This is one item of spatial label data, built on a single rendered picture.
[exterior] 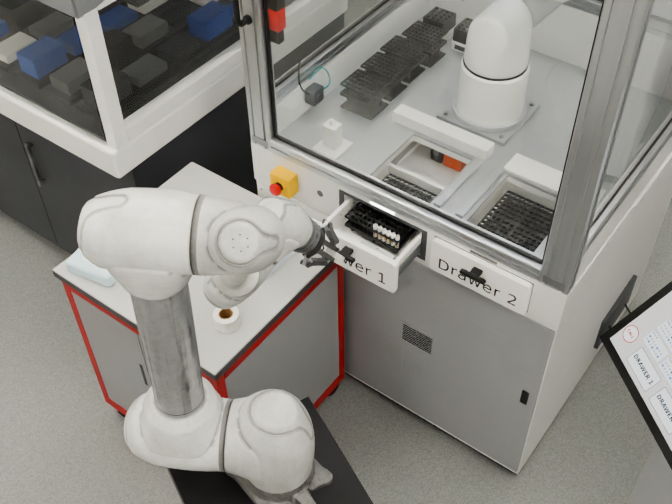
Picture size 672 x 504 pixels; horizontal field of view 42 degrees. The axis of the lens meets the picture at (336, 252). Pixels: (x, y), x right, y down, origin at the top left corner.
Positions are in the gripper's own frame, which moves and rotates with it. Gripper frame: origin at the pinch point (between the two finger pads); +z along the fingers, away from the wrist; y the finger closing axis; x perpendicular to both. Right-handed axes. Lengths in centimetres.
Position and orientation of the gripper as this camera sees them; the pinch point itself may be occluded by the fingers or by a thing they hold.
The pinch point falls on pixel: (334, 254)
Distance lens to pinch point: 224.7
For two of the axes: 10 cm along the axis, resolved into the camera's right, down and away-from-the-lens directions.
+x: -8.0, -4.2, 4.2
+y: 4.8, -8.8, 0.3
